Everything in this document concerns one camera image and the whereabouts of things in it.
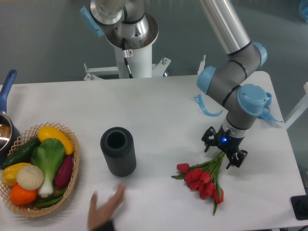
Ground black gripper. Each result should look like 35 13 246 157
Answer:
201 124 248 169

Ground red tulip bouquet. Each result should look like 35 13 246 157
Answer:
172 152 226 215

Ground dark grey ribbed vase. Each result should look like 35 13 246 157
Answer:
100 127 137 177

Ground dark sleeved forearm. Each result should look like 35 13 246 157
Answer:
90 220 115 231

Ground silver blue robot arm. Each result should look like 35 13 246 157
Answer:
80 0 267 167

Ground bare human hand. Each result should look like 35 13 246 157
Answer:
87 183 126 231

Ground tangled blue tape strip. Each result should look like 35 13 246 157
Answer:
258 92 283 122

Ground curved blue tape strip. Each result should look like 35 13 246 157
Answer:
192 94 223 117

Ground black device at table edge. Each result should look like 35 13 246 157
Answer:
290 195 308 220

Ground purple sweet potato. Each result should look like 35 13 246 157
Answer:
54 155 74 188

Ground green bok choy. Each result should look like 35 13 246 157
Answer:
30 138 65 198

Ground yellow squash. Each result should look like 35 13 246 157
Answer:
38 126 74 155

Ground green bean pods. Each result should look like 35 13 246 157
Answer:
34 191 65 209

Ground woven wicker basket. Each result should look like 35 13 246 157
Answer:
0 122 80 217

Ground cream white garlic bulb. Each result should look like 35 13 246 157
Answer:
16 165 44 191

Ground dark green cucumber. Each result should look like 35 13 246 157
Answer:
0 137 41 170

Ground orange fruit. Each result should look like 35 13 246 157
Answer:
10 184 37 205

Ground yellow bell pepper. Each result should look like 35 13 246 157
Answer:
1 163 30 186

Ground white frame post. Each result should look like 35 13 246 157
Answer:
284 82 308 129

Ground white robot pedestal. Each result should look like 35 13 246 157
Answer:
83 26 207 81

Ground blue handled saucepan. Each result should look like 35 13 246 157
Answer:
0 69 20 164

